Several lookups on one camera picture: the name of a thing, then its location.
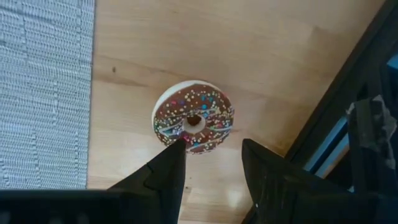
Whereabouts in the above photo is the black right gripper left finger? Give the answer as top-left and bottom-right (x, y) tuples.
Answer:
(107, 139), (187, 224)

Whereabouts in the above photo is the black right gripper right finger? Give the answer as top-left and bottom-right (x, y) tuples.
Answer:
(241, 138), (374, 224)

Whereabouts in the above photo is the chocolate sprinkled striped donut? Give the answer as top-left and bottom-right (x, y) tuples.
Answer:
(151, 80), (236, 156)

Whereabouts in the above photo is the grey woven placemat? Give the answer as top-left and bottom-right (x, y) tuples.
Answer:
(0, 0), (96, 190)

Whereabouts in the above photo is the black aluminium table frame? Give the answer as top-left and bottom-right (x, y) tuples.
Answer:
(284, 0), (398, 190)

